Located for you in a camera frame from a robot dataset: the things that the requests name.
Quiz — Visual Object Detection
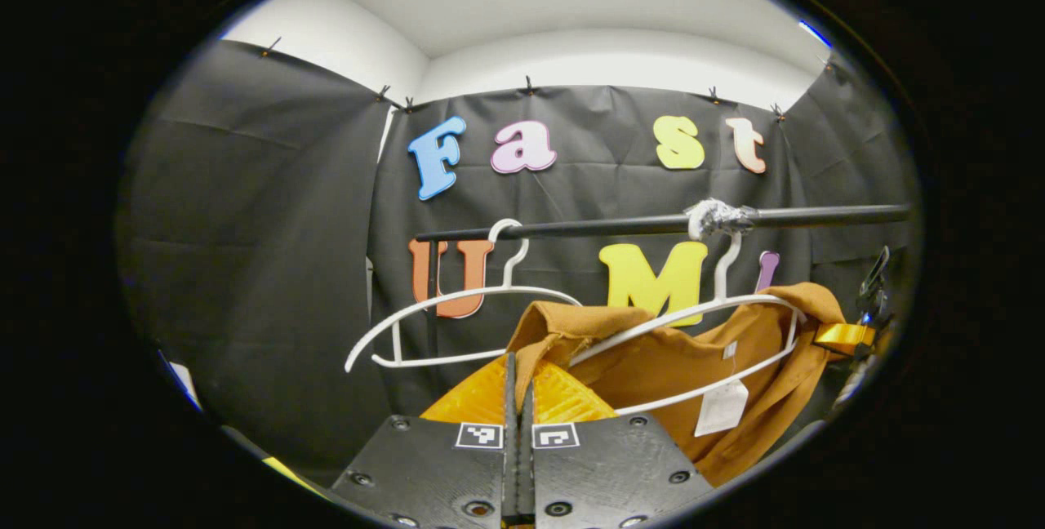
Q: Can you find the black clothes rack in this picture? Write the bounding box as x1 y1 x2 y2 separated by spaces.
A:
415 203 912 360

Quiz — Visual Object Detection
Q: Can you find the row of small backdrop clips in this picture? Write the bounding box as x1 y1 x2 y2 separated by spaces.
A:
263 35 835 120

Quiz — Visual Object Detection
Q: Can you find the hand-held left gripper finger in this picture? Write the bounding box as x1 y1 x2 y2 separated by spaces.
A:
518 360 717 529
329 352 520 529

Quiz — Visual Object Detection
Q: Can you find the empty white hanger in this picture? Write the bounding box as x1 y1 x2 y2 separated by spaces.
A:
344 219 582 373

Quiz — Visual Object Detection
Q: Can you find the silver tape wrap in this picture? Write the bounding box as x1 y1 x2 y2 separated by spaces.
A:
687 198 758 242

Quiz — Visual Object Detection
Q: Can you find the white hanger with taped hook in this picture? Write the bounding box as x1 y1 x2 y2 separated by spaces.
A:
569 231 807 417

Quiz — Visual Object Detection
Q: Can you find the black backdrop cloth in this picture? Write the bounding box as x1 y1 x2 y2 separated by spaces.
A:
118 39 919 473

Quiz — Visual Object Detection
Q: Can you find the brown shirt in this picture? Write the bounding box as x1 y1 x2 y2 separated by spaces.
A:
506 282 850 487

